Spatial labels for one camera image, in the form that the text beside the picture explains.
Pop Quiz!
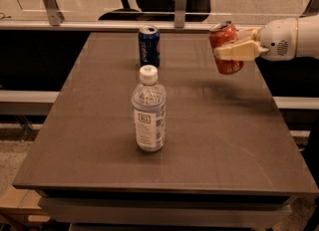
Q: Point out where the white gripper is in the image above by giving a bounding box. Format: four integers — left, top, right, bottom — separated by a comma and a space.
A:
213, 18, 298, 62

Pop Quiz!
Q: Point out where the red coke can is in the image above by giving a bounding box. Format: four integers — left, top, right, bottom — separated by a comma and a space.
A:
209, 21, 243, 75

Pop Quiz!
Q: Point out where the clear plastic water bottle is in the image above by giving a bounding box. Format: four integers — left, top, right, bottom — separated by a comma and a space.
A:
132, 65, 166, 152

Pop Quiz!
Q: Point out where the blue pepsi can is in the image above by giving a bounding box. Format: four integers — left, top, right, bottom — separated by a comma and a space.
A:
138, 25, 160, 67

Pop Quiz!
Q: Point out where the left metal bracket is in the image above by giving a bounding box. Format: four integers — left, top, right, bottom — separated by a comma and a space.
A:
42, 0, 64, 26

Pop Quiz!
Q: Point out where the metal bracket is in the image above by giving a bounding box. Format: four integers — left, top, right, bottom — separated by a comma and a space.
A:
174, 0, 186, 29
42, 0, 64, 26

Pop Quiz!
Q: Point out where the grey drawer cabinet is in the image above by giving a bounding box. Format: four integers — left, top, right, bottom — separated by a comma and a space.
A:
39, 197, 292, 229

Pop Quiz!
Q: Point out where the middle metal bracket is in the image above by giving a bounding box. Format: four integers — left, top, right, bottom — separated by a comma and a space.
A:
174, 0, 186, 29

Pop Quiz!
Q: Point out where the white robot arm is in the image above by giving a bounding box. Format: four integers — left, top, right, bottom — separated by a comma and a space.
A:
213, 0, 319, 62

